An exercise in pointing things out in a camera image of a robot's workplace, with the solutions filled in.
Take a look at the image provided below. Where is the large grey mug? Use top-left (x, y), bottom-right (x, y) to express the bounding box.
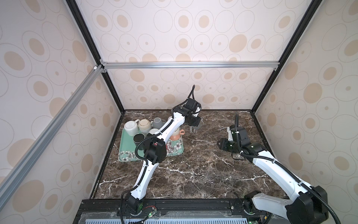
top-left (190, 123), bottom-right (202, 133)

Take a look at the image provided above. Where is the black mug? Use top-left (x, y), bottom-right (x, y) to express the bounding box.
top-left (133, 133), bottom-right (145, 147)

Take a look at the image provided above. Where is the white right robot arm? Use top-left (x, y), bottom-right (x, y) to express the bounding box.
top-left (217, 125), bottom-right (340, 224)

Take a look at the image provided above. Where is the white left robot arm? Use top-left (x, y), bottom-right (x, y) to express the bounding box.
top-left (121, 98), bottom-right (201, 215)

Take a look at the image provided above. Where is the cream and peach mug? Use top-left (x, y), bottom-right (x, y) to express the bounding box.
top-left (169, 127), bottom-right (185, 141)

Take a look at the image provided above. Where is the small grey mug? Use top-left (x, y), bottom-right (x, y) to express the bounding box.
top-left (152, 117), bottom-right (165, 129)

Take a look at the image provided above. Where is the cream speckled mug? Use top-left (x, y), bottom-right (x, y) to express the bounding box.
top-left (138, 119), bottom-right (152, 135)

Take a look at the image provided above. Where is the white ribbed mug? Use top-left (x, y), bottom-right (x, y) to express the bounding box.
top-left (124, 119), bottom-right (140, 136)

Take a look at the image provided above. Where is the green floral tray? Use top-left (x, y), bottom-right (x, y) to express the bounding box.
top-left (118, 130), bottom-right (184, 162)

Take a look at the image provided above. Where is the aluminium back rail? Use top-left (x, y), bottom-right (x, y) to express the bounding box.
top-left (103, 61), bottom-right (280, 69)

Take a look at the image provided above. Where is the aluminium rail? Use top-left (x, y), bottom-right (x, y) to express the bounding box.
top-left (1, 64), bottom-right (104, 210)
top-left (103, 61), bottom-right (280, 69)

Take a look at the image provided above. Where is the black corner frame post left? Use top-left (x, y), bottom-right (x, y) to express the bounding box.
top-left (65, 0), bottom-right (125, 113)

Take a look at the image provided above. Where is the black corner frame post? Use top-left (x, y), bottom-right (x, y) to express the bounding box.
top-left (65, 0), bottom-right (125, 113)
top-left (251, 0), bottom-right (323, 114)

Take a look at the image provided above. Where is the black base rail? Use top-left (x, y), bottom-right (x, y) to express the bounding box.
top-left (74, 198), bottom-right (286, 224)

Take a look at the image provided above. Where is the aluminium left rail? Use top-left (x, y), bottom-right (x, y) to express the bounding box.
top-left (1, 64), bottom-right (104, 210)

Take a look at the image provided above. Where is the black corner frame post right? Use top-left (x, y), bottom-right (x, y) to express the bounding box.
top-left (251, 0), bottom-right (323, 114)

